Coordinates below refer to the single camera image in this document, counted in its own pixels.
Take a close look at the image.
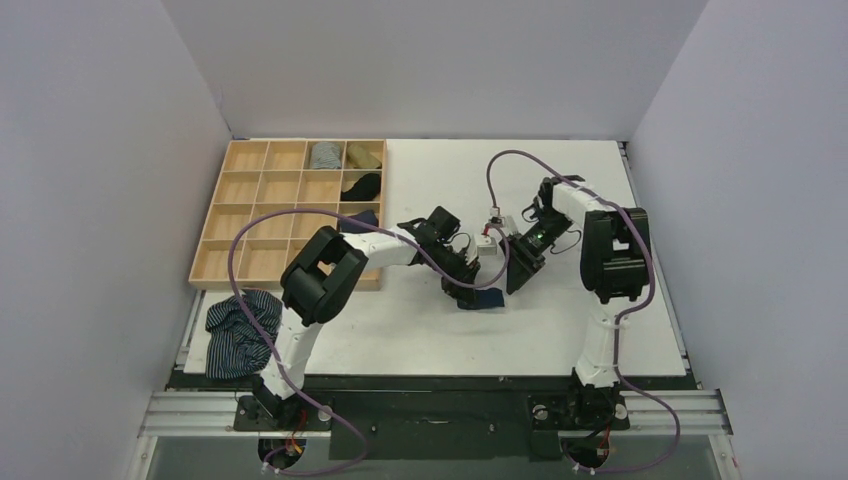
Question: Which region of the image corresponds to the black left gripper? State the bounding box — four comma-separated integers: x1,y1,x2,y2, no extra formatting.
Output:
428,245,480,310

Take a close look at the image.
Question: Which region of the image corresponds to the navy white-trimmed bear underwear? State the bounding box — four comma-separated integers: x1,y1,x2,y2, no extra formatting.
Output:
456,288,505,311

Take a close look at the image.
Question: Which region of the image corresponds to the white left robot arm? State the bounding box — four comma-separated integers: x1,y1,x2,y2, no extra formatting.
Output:
252,206,504,430

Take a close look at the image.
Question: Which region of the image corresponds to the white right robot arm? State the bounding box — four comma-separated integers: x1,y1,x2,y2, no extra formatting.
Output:
500,175,653,430

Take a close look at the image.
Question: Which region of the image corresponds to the navy rolled underwear in tray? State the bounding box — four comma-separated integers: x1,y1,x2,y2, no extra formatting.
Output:
337,209,379,234

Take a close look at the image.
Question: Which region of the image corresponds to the black rolled underwear in tray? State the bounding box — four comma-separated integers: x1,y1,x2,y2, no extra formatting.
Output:
340,173,382,202

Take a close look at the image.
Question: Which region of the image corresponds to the olive rolled underwear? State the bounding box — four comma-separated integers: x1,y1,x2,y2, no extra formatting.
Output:
346,143,382,170

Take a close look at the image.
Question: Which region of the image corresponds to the grey striped rolled underwear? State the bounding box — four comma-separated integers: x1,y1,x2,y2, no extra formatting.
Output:
309,141,342,170

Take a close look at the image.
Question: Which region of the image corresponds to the navy striped crumpled underwear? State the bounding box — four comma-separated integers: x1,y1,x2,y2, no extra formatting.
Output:
205,289,283,380

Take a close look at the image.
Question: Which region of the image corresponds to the wooden compartment organizer tray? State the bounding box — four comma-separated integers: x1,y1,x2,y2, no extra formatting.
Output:
188,139,388,290

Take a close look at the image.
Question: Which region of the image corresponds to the aluminium rail base frame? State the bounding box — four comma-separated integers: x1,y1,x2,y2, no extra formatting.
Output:
128,371,740,479

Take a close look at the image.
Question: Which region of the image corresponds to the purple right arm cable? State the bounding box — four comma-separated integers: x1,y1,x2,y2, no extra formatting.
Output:
486,149,682,476

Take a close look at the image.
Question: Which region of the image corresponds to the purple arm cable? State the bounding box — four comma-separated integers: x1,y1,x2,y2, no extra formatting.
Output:
227,207,513,478
486,149,682,476

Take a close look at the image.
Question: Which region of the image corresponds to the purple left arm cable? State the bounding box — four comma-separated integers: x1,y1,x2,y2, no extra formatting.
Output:
227,207,513,478

